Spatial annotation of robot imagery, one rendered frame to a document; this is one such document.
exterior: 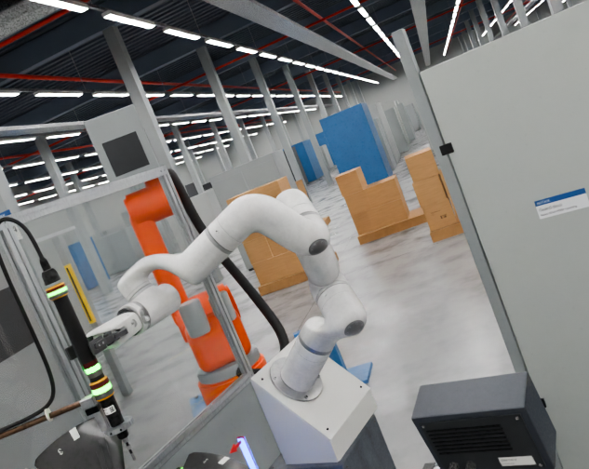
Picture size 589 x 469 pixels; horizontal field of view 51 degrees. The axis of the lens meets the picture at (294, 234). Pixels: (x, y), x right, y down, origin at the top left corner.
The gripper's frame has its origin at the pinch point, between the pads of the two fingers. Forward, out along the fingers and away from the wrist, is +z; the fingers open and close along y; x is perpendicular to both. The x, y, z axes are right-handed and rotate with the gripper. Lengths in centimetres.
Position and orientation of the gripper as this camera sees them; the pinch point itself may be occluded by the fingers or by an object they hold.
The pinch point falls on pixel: (83, 349)
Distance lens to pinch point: 152.6
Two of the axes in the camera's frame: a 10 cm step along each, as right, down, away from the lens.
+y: -8.0, 2.5, 5.4
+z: -4.6, 3.0, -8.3
